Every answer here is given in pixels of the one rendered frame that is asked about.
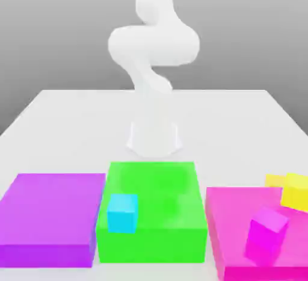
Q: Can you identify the small cyan cube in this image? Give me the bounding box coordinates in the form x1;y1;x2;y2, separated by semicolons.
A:
106;193;139;235

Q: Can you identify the small orange-yellow cube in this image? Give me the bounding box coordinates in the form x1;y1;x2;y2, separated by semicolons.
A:
265;173;288;188

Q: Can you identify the small magenta cube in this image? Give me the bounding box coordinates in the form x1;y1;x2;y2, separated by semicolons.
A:
243;205;289;268

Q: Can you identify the small yellow cube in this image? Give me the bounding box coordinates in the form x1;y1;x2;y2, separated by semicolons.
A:
280;172;308;214

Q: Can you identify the large green box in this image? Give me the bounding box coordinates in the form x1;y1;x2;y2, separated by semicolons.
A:
95;161;209;264

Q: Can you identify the large pink box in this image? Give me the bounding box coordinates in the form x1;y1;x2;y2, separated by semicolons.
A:
205;186;308;281

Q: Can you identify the large purple box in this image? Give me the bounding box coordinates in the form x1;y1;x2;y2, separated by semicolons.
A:
0;173;107;269

